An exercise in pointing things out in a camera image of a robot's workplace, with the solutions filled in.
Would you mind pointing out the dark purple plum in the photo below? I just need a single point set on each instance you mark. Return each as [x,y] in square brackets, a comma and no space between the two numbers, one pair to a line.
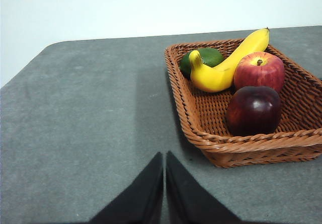
[254,113]

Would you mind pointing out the red apple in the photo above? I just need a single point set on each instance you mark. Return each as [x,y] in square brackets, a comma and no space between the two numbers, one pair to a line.
[261,73]

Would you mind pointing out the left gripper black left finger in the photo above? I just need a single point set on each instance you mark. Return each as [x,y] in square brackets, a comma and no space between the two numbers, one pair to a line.
[141,201]

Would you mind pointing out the green fruit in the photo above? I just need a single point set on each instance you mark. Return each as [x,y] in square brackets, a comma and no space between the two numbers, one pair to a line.
[211,56]

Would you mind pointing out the yellow banana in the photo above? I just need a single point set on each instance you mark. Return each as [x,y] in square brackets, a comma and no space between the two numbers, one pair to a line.
[213,78]

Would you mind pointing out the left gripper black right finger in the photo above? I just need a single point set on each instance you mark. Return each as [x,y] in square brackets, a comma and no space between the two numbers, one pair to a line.
[191,201]

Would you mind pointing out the brown wicker basket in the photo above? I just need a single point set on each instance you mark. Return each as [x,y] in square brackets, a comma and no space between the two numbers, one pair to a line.
[206,113]

